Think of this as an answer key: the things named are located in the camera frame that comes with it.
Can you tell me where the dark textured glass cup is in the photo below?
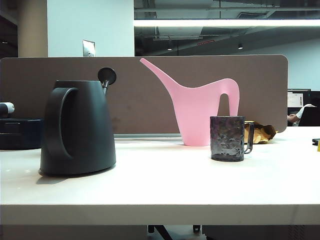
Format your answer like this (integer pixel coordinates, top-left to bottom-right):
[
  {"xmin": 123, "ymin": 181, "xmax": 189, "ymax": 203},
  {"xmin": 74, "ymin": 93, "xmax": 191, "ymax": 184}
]
[{"xmin": 209, "ymin": 115, "xmax": 255, "ymax": 163}]

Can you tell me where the black watering kettle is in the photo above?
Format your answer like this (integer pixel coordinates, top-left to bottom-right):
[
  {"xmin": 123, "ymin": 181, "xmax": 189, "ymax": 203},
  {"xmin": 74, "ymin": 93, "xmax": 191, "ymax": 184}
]
[{"xmin": 38, "ymin": 66, "xmax": 118, "ymax": 176}]

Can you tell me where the brown desk partition panel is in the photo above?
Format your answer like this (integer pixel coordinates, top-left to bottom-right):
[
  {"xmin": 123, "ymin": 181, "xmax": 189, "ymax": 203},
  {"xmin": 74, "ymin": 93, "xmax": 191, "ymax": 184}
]
[{"xmin": 0, "ymin": 54, "xmax": 289, "ymax": 135}]

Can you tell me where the pink plastic watering can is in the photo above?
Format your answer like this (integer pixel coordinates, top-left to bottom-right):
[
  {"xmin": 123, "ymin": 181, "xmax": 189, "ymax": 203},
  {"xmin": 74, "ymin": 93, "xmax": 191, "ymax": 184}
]
[{"xmin": 139, "ymin": 57, "xmax": 241, "ymax": 147}]

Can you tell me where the yellow chip bag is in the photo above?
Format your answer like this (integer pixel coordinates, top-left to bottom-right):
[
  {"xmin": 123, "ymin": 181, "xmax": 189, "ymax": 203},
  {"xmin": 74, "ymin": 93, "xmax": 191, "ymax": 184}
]
[{"xmin": 243, "ymin": 120, "xmax": 277, "ymax": 145}]

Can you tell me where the long ceiling light strip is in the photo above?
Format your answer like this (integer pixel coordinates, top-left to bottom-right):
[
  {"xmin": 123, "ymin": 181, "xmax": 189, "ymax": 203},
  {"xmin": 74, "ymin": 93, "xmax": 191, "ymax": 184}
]
[{"xmin": 133, "ymin": 18, "xmax": 320, "ymax": 27}]

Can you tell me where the black office monitor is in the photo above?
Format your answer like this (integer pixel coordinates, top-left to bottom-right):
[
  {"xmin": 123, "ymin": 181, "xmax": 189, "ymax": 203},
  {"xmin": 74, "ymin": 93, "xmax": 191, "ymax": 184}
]
[{"xmin": 287, "ymin": 88, "xmax": 313, "ymax": 112}]

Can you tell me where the person in white shirt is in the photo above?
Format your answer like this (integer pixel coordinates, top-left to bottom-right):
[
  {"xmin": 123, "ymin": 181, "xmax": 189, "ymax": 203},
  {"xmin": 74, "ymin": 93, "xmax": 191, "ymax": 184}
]
[{"xmin": 287, "ymin": 105, "xmax": 318, "ymax": 127}]

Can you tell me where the dark navy storage box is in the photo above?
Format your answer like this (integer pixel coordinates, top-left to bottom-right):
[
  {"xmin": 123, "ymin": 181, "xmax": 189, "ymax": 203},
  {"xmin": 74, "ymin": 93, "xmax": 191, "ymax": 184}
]
[{"xmin": 0, "ymin": 118, "xmax": 43, "ymax": 151}]

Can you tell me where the black office chair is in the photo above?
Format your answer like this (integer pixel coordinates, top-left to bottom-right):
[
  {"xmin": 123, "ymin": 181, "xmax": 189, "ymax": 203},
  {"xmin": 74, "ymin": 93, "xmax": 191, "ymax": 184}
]
[{"xmin": 298, "ymin": 106, "xmax": 320, "ymax": 127}]

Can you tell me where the white and black cylinder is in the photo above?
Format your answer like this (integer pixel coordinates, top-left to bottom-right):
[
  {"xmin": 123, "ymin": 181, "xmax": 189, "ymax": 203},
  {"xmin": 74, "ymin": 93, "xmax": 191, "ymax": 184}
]
[{"xmin": 0, "ymin": 101, "xmax": 15, "ymax": 118}]

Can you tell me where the silver wall plate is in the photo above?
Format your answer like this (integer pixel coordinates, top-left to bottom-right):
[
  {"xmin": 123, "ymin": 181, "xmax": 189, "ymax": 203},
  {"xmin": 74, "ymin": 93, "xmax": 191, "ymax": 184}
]
[{"xmin": 82, "ymin": 39, "xmax": 96, "ymax": 57}]

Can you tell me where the black table leg frame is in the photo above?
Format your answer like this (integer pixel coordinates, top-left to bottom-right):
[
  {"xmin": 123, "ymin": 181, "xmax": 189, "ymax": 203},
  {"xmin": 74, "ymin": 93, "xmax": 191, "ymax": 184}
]
[{"xmin": 147, "ymin": 224, "xmax": 175, "ymax": 240}]

